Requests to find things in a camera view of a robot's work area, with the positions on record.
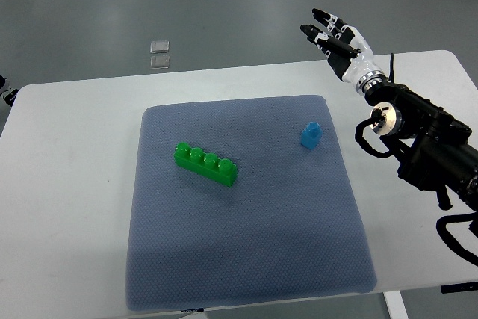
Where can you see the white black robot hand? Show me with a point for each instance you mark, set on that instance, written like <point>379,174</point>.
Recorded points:
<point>347,52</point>

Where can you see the blue toy block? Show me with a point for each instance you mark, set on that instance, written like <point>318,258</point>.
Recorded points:
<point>311,135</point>

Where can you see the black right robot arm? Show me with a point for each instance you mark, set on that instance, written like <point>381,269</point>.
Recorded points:
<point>431,146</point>

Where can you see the green four-stud toy block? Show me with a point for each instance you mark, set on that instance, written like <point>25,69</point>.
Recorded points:
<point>206,164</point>

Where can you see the left robot hand tip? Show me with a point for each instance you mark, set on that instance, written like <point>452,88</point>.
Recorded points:
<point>8,93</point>

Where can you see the blue-grey fabric mat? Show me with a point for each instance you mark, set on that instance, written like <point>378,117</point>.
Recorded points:
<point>288,228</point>

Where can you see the upper metal floor plate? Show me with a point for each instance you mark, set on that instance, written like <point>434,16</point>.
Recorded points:
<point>159,46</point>

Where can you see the metal floor plate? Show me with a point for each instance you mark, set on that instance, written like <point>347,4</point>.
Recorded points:
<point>159,46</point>
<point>160,62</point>

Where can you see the lower metal floor plate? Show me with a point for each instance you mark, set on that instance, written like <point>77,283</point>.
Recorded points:
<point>160,62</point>

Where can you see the white table leg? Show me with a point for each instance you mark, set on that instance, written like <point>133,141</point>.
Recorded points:
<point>395,305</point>

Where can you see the black table control panel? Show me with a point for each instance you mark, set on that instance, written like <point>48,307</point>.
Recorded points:
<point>459,287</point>

